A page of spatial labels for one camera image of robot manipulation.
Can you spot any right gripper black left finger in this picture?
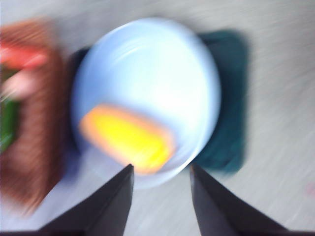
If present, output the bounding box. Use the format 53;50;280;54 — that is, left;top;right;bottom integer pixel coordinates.
38;164;135;232

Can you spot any brown egg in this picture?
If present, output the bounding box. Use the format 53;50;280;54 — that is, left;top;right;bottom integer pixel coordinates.
1;70;38;99

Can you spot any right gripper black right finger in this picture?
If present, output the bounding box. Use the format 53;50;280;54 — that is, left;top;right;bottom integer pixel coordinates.
190;163;289;232

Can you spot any black rectangular tray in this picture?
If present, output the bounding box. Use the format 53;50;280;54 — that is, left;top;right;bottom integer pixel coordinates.
70;29;251;176

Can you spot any blue round plate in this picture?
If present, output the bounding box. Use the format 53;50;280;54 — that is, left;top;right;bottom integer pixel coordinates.
69;16;221;190

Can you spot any yellow corn cob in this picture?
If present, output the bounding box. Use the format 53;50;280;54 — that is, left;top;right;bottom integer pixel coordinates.
79;102;177;176

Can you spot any orange carrot with green leaves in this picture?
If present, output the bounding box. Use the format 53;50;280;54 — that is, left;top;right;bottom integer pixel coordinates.
0;46;48;70

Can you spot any green chili pepper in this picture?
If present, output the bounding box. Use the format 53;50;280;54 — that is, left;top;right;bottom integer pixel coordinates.
0;97;21;153

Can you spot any brown wicker basket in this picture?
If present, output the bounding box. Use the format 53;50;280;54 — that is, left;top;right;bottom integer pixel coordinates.
0;19;72;215

